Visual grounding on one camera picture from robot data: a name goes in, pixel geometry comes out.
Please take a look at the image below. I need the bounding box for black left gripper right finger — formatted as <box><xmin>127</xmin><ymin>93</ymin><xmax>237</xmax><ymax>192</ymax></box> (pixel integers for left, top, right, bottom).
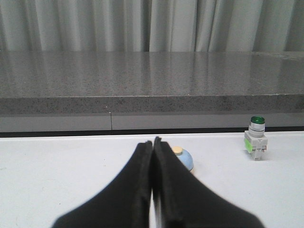
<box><xmin>152</xmin><ymin>137</ymin><xmax>264</xmax><ymax>228</ymax></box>

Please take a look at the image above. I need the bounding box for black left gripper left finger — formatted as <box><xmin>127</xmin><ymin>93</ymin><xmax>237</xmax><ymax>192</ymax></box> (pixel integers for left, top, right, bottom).
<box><xmin>53</xmin><ymin>141</ymin><xmax>152</xmax><ymax>228</ymax></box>

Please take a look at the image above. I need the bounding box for blue and cream call bell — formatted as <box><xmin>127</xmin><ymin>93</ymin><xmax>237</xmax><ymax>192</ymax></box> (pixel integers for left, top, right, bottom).
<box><xmin>172</xmin><ymin>146</ymin><xmax>194</xmax><ymax>172</ymax></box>

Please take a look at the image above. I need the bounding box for grey stone counter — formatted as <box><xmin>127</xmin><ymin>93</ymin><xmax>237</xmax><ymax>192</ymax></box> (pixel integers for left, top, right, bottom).
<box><xmin>0</xmin><ymin>51</ymin><xmax>304</xmax><ymax>137</ymax></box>

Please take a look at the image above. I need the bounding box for grey curtain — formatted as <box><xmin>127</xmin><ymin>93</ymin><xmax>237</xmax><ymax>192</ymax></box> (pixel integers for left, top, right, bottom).
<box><xmin>0</xmin><ymin>0</ymin><xmax>304</xmax><ymax>52</ymax></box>

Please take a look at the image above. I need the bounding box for green pushbutton switch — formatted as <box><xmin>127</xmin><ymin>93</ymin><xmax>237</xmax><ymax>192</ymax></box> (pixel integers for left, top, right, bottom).
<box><xmin>244</xmin><ymin>116</ymin><xmax>268</xmax><ymax>161</ymax></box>

